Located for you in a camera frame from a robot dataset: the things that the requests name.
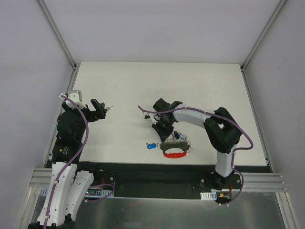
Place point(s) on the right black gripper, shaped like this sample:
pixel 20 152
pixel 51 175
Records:
pixel 164 118

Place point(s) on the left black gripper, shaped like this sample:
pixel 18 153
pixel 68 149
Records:
pixel 94 111

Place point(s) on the key organiser with red handle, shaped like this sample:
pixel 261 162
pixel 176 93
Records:
pixel 175 149

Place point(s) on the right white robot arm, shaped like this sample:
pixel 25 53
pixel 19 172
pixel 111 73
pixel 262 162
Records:
pixel 222 131

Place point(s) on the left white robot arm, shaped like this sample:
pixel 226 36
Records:
pixel 68 185

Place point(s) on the key with black tag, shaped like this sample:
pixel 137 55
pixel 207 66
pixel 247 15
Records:
pixel 178 136

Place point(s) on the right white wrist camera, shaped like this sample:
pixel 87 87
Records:
pixel 149 117

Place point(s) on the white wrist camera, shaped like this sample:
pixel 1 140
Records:
pixel 75 96
pixel 149 117

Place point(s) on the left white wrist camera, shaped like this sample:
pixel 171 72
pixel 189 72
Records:
pixel 75 96

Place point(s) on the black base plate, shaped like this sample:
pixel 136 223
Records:
pixel 159 181

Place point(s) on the right white cable duct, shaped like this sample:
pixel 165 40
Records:
pixel 208 196

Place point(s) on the white cable duct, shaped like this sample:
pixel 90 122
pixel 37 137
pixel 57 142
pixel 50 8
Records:
pixel 92 193
pixel 208 196

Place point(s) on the left white cable duct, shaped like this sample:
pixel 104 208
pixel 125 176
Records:
pixel 92 193

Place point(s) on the left aluminium frame post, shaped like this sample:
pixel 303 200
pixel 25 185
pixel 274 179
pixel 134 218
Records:
pixel 56 33

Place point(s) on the aluminium frame post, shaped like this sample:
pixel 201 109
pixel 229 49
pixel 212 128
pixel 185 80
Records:
pixel 271 20
pixel 56 33

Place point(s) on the right aluminium frame post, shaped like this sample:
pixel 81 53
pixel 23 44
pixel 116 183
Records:
pixel 271 20

